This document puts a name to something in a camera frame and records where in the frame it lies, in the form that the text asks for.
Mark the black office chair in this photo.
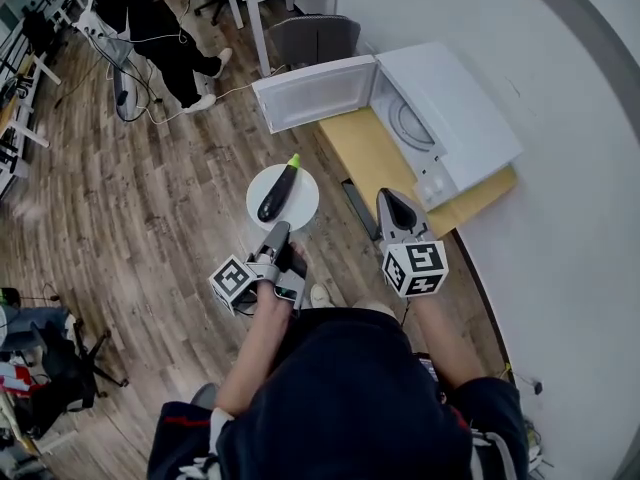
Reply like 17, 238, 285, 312
27, 312, 130, 422

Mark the dark purple eggplant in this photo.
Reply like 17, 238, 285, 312
256, 153, 302, 222

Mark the pile of cluttered items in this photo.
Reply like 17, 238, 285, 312
0, 287, 76, 474

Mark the person's white shoe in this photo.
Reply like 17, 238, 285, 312
309, 283, 332, 310

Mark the person's left forearm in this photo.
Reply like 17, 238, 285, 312
214, 285, 296, 415

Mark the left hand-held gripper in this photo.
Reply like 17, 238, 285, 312
208, 220, 309, 318

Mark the white office chair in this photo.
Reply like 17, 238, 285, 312
73, 0, 149, 123

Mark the person's right forearm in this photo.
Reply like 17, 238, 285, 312
408, 295, 489, 394

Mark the yellow wooden cabinet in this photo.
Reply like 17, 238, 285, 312
314, 107, 519, 242

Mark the white microwave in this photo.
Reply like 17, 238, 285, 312
251, 41, 525, 213

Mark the white floor cable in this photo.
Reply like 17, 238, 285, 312
143, 84, 257, 125

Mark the person's dark navy clothing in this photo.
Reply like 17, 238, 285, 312
147, 307, 531, 480

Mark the grey fabric chair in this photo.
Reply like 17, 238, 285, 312
268, 14, 362, 72

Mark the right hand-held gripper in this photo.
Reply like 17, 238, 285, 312
375, 187, 450, 299

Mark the white round plate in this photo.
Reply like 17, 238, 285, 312
245, 163, 320, 233

